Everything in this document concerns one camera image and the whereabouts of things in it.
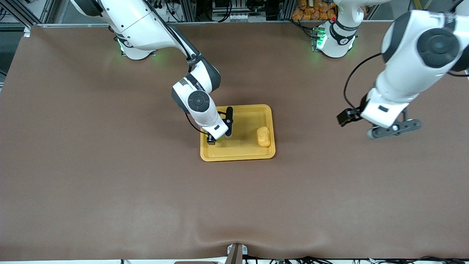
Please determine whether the yellow potato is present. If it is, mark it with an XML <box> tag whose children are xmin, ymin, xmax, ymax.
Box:
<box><xmin>256</xmin><ymin>126</ymin><xmax>271</xmax><ymax>148</ymax></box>

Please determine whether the yellow plastic tray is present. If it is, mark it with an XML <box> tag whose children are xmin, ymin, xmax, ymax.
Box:
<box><xmin>200</xmin><ymin>104</ymin><xmax>276</xmax><ymax>162</ymax></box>

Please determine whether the brown table mat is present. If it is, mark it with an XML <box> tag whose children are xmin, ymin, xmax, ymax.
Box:
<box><xmin>0</xmin><ymin>20</ymin><xmax>469</xmax><ymax>261</ymax></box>

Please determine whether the orange packaged snacks pile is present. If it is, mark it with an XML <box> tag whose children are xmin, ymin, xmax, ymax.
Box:
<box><xmin>292</xmin><ymin>0</ymin><xmax>337</xmax><ymax>21</ymax></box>

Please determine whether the white power strip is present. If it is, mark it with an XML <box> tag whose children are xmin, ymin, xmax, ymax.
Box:
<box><xmin>158</xmin><ymin>0</ymin><xmax>176</xmax><ymax>16</ymax></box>

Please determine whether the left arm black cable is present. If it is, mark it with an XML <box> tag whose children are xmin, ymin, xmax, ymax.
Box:
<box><xmin>344</xmin><ymin>52</ymin><xmax>383</xmax><ymax>110</ymax></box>

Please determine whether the grey metal mount bracket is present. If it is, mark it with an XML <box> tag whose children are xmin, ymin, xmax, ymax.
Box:
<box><xmin>226</xmin><ymin>243</ymin><xmax>248</xmax><ymax>264</ymax></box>

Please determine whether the aluminium profile post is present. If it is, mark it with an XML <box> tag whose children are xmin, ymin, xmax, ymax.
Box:
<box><xmin>180</xmin><ymin>0</ymin><xmax>196</xmax><ymax>22</ymax></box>
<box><xmin>279</xmin><ymin>0</ymin><xmax>293</xmax><ymax>21</ymax></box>

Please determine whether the silver table edge rail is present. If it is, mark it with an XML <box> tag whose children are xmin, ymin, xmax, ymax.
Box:
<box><xmin>37</xmin><ymin>20</ymin><xmax>400</xmax><ymax>28</ymax></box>

